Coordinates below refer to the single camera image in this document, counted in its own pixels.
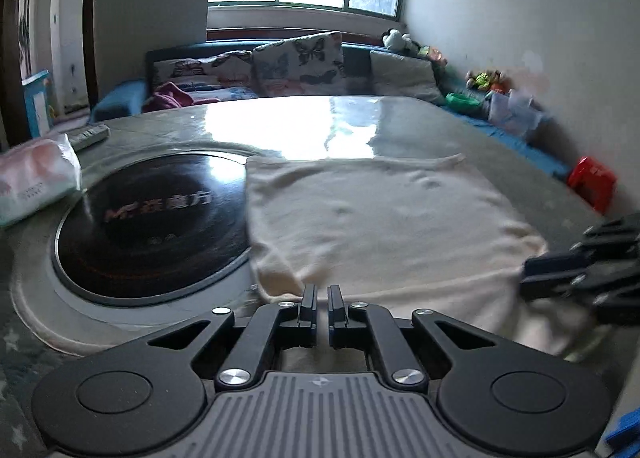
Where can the red plastic stool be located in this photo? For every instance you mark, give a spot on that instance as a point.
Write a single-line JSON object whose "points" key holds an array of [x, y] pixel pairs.
{"points": [[592, 181]]}

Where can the grey cushion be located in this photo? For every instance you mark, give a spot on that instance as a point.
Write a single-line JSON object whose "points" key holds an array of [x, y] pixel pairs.
{"points": [[405, 76]]}

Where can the blue framed board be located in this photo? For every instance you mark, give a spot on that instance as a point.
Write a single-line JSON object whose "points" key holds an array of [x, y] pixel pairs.
{"points": [[37, 103]]}

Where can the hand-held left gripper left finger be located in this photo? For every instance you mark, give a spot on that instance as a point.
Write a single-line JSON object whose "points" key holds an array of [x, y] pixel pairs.
{"points": [[310, 310]]}

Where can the white tissue pack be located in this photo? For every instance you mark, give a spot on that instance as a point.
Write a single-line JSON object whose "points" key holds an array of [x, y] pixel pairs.
{"points": [[32, 178]]}

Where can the round black induction cooktop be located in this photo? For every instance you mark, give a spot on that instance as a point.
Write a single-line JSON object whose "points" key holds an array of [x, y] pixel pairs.
{"points": [[150, 223]]}

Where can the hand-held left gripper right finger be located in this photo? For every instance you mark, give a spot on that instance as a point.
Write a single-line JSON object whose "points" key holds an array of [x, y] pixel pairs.
{"points": [[335, 310]]}

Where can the maroon cloth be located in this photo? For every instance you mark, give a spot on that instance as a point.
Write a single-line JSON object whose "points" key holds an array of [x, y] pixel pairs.
{"points": [[170, 98]]}

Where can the clear plastic containers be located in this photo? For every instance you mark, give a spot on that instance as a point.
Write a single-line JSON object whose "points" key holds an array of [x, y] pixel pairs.
{"points": [[515, 111]]}

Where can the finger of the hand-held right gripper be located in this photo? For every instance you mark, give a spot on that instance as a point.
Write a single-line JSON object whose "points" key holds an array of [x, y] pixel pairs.
{"points": [[612, 233], [555, 265]]}

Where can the cream knit garment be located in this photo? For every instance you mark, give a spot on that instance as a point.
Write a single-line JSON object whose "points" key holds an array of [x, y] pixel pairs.
{"points": [[380, 218]]}

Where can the blue sofa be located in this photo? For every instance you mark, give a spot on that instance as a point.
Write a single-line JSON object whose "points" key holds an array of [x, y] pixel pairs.
{"points": [[360, 68]]}

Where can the large butterfly print cushion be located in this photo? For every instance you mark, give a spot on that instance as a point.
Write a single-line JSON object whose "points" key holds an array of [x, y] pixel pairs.
{"points": [[300, 63]]}

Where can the blue plastic object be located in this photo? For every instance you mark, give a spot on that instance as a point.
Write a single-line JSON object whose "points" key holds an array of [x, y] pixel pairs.
{"points": [[625, 433]]}

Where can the colourful toys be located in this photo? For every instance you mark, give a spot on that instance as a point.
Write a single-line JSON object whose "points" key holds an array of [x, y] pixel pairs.
{"points": [[487, 80]]}

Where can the low butterfly print cushion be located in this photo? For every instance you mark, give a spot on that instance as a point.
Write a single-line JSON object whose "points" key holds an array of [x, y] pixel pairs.
{"points": [[200, 71]]}

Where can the green bowl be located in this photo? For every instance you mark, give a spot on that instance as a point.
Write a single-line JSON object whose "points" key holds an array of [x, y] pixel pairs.
{"points": [[462, 101]]}

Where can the grey remote control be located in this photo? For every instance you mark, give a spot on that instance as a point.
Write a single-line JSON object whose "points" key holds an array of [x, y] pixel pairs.
{"points": [[89, 136]]}

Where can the white plush toy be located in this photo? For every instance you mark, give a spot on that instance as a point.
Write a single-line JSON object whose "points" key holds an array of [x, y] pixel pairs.
{"points": [[397, 40]]}

